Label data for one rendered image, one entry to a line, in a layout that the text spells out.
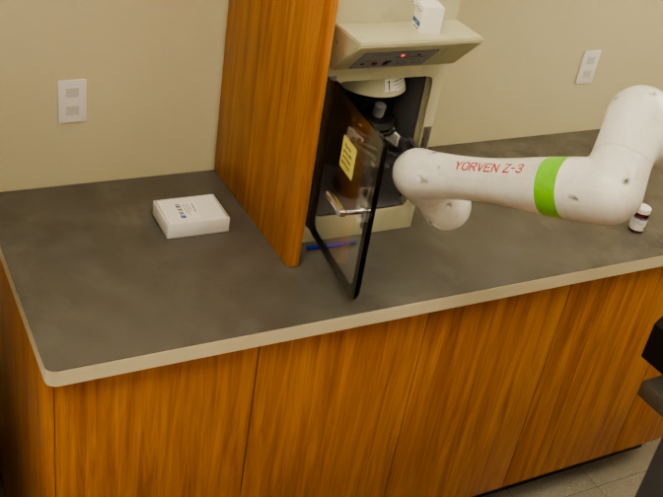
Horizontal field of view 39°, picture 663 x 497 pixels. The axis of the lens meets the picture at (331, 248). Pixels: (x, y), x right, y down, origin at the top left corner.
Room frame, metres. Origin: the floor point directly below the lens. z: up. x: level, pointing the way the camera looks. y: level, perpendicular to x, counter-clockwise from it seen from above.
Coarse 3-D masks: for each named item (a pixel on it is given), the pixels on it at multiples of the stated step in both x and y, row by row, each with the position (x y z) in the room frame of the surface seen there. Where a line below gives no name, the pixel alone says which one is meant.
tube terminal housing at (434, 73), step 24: (360, 0) 2.01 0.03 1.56; (384, 0) 2.04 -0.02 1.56; (408, 0) 2.08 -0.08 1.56; (456, 0) 2.14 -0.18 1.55; (336, 72) 1.99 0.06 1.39; (360, 72) 2.03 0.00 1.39; (384, 72) 2.06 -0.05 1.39; (408, 72) 2.10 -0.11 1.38; (432, 72) 2.13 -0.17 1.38; (432, 96) 2.14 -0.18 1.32; (432, 120) 2.15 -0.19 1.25; (384, 216) 2.10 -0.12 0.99; (408, 216) 2.14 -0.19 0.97; (312, 240) 2.00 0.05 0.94
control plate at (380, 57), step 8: (368, 56) 1.94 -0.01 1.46; (376, 56) 1.95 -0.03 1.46; (384, 56) 1.96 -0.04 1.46; (392, 56) 1.98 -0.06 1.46; (400, 56) 1.99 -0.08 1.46; (408, 56) 2.01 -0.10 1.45; (416, 56) 2.02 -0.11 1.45; (424, 56) 2.03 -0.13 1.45; (368, 64) 1.98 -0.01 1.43; (392, 64) 2.02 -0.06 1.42; (400, 64) 2.03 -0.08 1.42; (408, 64) 2.05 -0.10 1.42; (416, 64) 2.06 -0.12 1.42
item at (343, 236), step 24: (336, 96) 1.93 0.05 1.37; (336, 120) 1.91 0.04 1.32; (360, 120) 1.80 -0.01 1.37; (336, 144) 1.89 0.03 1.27; (360, 144) 1.79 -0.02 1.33; (384, 144) 1.70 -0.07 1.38; (336, 168) 1.87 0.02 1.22; (360, 168) 1.77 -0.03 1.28; (336, 192) 1.85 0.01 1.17; (360, 192) 1.75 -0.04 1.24; (336, 216) 1.83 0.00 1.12; (336, 240) 1.82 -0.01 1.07; (360, 240) 1.71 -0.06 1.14; (336, 264) 1.80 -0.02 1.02; (360, 264) 1.69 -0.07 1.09
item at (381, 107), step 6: (378, 102) 2.11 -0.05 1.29; (366, 108) 2.12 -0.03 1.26; (372, 108) 2.13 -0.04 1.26; (378, 108) 2.09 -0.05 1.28; (384, 108) 2.10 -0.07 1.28; (366, 114) 2.10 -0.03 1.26; (372, 114) 2.10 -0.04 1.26; (378, 114) 2.10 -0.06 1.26; (384, 114) 2.12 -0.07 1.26; (390, 114) 2.12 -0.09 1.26; (372, 120) 2.08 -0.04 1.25; (378, 120) 2.09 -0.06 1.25; (384, 120) 2.09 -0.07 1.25; (390, 120) 2.10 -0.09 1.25; (378, 126) 2.07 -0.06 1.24; (384, 126) 2.08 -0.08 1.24; (390, 126) 2.09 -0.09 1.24
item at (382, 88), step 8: (368, 80) 2.09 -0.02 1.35; (376, 80) 2.09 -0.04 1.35; (384, 80) 2.10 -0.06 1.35; (392, 80) 2.11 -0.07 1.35; (400, 80) 2.13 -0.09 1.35; (344, 88) 2.09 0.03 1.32; (352, 88) 2.09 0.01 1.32; (360, 88) 2.08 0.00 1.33; (368, 88) 2.08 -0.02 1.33; (376, 88) 2.08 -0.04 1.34; (384, 88) 2.09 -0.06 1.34; (392, 88) 2.10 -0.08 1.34; (400, 88) 2.12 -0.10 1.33; (368, 96) 2.07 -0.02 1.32; (376, 96) 2.08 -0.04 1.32; (384, 96) 2.08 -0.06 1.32; (392, 96) 2.09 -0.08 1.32
